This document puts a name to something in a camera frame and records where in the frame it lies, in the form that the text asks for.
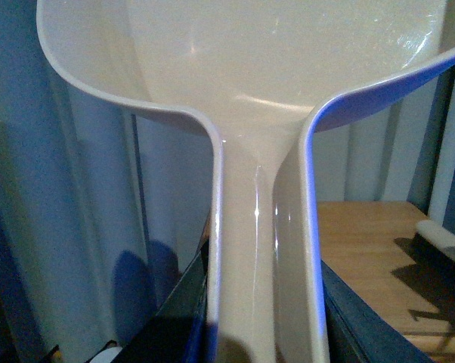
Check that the beige plastic dustpan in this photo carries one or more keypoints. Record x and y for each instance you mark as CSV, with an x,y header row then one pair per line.
x,y
260,78

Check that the black bristle hand brush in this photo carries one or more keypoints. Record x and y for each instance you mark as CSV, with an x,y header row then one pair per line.
x,y
441,243

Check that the wooden nightstand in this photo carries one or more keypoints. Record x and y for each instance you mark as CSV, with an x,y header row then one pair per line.
x,y
375,249

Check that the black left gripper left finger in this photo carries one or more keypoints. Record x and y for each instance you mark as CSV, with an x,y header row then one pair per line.
x,y
176,332

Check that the pale grey curtain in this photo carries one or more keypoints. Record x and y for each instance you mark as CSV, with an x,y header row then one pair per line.
x,y
66,193

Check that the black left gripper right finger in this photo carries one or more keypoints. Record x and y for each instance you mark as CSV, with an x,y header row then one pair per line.
x,y
356,333

